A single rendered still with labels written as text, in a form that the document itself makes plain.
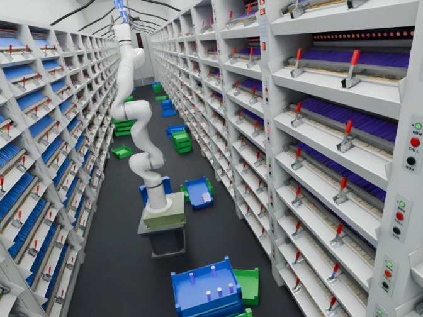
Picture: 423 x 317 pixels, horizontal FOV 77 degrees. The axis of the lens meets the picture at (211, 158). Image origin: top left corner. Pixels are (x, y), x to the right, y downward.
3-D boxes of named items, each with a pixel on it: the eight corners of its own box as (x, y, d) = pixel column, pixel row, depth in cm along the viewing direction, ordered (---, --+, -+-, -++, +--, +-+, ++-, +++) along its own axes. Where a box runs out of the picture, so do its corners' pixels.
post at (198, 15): (217, 181, 287) (192, 2, 216) (215, 177, 295) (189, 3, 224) (235, 177, 290) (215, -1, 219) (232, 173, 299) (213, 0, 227)
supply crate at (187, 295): (179, 319, 118) (175, 308, 115) (174, 283, 136) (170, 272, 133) (242, 299, 123) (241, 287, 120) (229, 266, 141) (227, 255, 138)
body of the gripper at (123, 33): (118, 46, 175) (114, 27, 173) (134, 43, 176) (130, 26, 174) (116, 43, 168) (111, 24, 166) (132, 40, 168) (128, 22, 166)
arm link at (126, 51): (132, 44, 168) (118, 46, 168) (136, 65, 171) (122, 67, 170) (135, 47, 177) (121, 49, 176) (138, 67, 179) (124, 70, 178)
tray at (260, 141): (269, 156, 135) (262, 141, 131) (231, 124, 189) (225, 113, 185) (302, 136, 136) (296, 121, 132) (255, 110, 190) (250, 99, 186)
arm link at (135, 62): (143, 63, 152) (143, 44, 174) (115, 67, 150) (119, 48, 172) (147, 78, 158) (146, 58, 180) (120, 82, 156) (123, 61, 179)
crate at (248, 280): (208, 302, 159) (206, 293, 156) (213, 274, 177) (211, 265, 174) (258, 305, 153) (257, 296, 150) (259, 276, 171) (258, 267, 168)
